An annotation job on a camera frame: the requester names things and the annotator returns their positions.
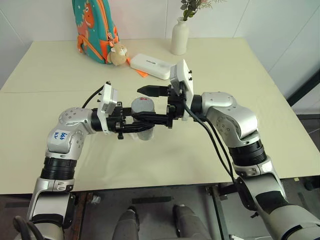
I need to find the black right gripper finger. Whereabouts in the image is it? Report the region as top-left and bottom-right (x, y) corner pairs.
(137, 85), (169, 98)
(132, 112), (175, 129)

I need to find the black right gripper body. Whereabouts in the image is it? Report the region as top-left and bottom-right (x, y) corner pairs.
(166, 84), (188, 121)

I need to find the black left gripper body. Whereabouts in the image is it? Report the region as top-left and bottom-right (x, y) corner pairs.
(106, 101), (129, 140)

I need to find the pale grey jar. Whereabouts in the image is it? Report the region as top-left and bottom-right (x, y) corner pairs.
(130, 109), (156, 142)

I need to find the grey jar lid red mark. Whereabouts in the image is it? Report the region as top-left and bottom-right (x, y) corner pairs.
(131, 97), (156, 116)

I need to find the white flat box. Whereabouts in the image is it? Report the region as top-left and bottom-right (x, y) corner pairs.
(130, 52), (174, 81)

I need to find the orange flat piece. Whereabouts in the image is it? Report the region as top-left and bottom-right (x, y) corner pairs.
(126, 57), (149, 79)

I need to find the brown plush toy pendant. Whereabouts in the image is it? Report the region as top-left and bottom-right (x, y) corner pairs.
(106, 41), (130, 67)

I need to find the white ceramic vase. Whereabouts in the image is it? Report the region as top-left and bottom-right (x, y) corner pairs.
(170, 16), (190, 56)

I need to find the black flat bar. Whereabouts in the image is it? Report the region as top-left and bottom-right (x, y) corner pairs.
(131, 196), (173, 205)

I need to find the teal dinosaur backpack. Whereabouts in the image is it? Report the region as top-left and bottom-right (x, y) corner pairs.
(71, 0), (121, 65)

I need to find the green flower sprig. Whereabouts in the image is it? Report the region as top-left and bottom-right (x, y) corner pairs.
(180, 0), (214, 22)

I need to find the grey rounded shape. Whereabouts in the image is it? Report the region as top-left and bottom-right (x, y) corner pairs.
(172, 204), (205, 240)
(115, 205), (140, 240)

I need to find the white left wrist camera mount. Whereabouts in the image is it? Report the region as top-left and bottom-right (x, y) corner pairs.
(98, 83), (121, 136)

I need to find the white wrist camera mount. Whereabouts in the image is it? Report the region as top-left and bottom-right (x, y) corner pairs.
(98, 83), (121, 136)
(169, 59), (195, 122)

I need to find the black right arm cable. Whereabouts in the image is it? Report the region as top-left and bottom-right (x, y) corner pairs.
(178, 83), (240, 185)

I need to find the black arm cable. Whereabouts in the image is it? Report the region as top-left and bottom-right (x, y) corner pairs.
(81, 85), (105, 109)
(178, 83), (240, 185)

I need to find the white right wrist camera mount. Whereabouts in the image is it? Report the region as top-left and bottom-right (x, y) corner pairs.
(169, 59), (195, 122)

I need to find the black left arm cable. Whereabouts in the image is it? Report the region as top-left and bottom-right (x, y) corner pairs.
(81, 85), (105, 109)

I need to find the dark metal table frame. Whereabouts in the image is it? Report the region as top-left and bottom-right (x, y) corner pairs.
(204, 183), (241, 240)

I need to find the dark window frame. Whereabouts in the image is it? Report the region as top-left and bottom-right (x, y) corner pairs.
(286, 73), (320, 137)

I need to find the black looped hose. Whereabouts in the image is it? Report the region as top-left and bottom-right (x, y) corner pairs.
(12, 215), (42, 240)

